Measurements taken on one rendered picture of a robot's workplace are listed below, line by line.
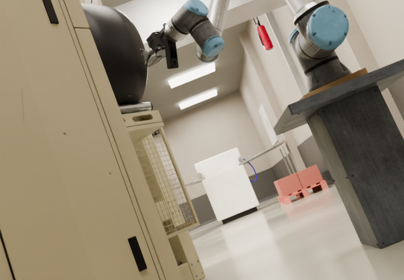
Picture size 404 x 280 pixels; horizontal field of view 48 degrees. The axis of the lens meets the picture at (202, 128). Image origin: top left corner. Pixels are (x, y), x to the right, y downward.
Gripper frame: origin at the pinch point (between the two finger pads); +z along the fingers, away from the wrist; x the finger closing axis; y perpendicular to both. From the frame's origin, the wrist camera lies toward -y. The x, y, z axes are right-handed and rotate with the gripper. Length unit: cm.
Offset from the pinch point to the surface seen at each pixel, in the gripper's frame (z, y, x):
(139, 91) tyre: 14.9, -3.3, -4.0
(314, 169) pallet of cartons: 243, -37, -522
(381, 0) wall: -33, 38, -261
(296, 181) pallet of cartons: 271, -41, -502
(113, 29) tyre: 2.0, 20.3, 7.0
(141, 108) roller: 18.6, -9.9, -4.5
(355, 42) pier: 15, 33, -300
